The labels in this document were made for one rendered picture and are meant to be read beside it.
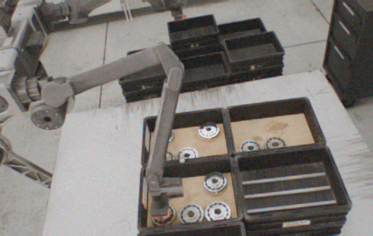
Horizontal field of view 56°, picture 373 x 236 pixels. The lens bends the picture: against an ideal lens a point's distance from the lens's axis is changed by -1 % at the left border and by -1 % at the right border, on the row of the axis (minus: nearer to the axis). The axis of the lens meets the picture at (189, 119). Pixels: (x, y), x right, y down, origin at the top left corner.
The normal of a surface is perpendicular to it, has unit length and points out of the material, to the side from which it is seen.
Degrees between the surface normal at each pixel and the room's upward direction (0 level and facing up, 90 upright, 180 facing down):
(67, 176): 0
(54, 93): 64
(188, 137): 0
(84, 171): 0
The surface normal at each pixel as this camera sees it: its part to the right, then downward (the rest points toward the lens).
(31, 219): -0.13, -0.69
